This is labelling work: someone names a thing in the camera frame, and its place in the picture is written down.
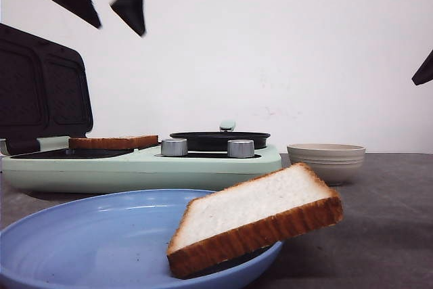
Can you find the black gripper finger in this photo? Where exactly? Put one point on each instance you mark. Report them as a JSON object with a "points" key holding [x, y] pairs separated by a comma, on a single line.
{"points": [[424, 73]]}

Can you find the mint green sandwich maker lid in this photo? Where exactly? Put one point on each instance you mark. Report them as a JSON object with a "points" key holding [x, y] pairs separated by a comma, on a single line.
{"points": [[44, 91]]}

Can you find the cream ribbed ceramic bowl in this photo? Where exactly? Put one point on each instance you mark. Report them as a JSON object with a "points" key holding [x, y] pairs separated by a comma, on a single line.
{"points": [[333, 163]]}

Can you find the white toast bread slice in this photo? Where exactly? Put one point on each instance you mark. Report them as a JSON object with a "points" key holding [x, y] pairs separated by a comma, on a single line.
{"points": [[113, 143], [251, 215]]}

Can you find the silver left control knob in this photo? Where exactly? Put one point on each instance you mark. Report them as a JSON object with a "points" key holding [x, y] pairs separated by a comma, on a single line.
{"points": [[174, 147]]}

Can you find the silver control knob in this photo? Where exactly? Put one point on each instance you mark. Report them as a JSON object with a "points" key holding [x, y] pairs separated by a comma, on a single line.
{"points": [[174, 147], [240, 148]]}

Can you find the black round frying pan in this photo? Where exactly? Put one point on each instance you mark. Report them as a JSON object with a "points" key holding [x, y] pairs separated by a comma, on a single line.
{"points": [[217, 141]]}

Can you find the silver right control knob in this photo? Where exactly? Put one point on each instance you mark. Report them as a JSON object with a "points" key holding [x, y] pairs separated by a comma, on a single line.
{"points": [[240, 148]]}

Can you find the blue plastic plate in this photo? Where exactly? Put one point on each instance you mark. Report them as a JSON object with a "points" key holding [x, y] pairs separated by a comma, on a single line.
{"points": [[112, 241]]}

